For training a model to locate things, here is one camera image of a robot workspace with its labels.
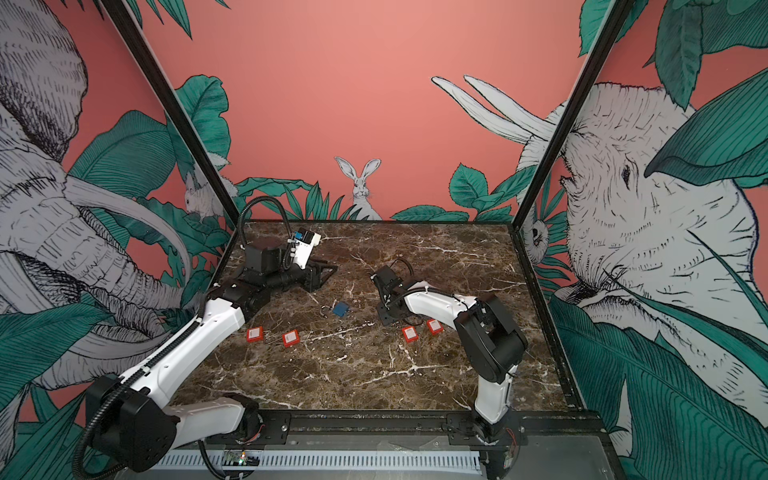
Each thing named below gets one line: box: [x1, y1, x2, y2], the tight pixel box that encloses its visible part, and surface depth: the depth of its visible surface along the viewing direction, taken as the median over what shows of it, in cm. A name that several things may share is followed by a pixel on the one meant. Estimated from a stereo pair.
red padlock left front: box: [281, 329, 301, 348], surface depth 90 cm
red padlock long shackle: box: [426, 318, 445, 336], surface depth 92 cm
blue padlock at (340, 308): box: [332, 301, 350, 317], surface depth 97 cm
